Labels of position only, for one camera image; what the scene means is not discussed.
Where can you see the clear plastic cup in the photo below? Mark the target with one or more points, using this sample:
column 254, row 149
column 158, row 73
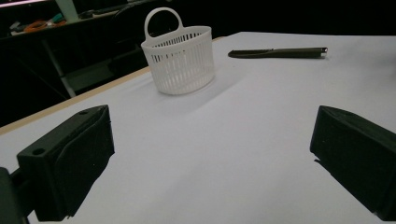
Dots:
column 183, row 71

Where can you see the dark workbench with metal legs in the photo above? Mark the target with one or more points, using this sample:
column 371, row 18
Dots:
column 56, row 62

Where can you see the black pen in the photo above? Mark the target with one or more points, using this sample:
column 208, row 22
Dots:
column 280, row 53

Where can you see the white post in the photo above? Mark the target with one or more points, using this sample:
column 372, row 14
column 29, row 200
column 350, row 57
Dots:
column 68, row 11

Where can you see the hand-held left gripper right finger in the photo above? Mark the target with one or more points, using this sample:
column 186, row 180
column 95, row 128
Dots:
column 358, row 155

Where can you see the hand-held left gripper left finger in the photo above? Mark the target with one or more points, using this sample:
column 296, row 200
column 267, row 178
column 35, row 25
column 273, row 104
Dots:
column 65, row 168

